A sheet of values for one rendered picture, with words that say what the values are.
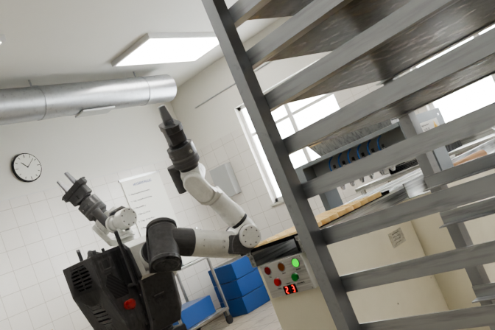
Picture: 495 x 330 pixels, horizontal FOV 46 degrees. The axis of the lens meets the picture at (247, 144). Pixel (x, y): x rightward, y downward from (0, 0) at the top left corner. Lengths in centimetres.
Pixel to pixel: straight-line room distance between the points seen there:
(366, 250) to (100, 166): 499
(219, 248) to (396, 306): 93
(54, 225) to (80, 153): 94
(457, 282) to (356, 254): 57
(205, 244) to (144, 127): 587
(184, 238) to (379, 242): 100
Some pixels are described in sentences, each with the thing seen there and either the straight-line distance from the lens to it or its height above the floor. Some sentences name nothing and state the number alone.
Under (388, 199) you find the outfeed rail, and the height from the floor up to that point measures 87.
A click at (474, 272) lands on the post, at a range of 145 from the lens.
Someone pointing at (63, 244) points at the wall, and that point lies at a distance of 653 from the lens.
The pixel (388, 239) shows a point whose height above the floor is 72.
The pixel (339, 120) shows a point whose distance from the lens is 99.
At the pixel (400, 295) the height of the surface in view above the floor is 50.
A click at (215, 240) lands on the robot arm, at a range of 189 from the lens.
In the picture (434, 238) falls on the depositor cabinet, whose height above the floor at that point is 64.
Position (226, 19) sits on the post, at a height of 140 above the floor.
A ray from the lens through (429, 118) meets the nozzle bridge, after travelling 286.
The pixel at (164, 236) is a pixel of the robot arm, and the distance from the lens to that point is 183.
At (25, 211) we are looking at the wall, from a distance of 644.
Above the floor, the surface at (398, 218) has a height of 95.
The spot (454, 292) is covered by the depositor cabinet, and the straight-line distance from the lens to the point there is 283.
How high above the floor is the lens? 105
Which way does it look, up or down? 6 degrees up
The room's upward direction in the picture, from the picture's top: 22 degrees counter-clockwise
